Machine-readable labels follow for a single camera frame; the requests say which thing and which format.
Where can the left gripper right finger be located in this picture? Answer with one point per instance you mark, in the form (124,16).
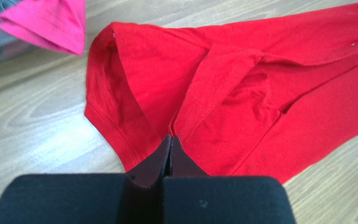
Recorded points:
(190,196)

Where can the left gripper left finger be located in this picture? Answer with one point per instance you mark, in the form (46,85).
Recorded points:
(105,198)

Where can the red t-shirt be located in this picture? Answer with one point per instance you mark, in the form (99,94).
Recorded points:
(265,97)

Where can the pink t-shirt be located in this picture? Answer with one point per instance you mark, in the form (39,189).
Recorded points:
(57,25)

